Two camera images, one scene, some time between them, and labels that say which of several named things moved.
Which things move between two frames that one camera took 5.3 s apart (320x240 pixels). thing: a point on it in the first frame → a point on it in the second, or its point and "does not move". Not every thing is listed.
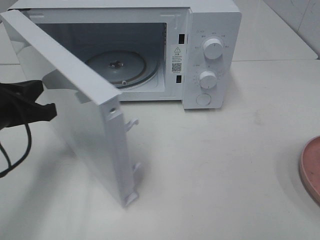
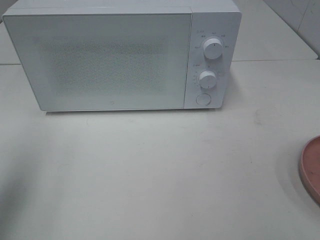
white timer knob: x=208 y=79 does not move
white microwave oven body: x=150 y=50 does not move
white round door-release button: x=203 y=99 does not move
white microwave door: x=82 y=92 → x=103 y=61
